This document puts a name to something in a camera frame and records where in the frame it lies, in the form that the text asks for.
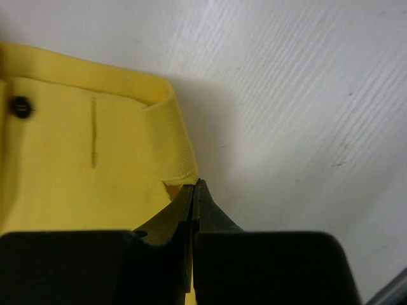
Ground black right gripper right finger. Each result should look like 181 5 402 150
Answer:
193 180 361 304

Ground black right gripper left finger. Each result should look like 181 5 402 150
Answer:
1 185 194 304

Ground yellow trousers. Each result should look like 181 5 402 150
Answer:
1 43 198 237

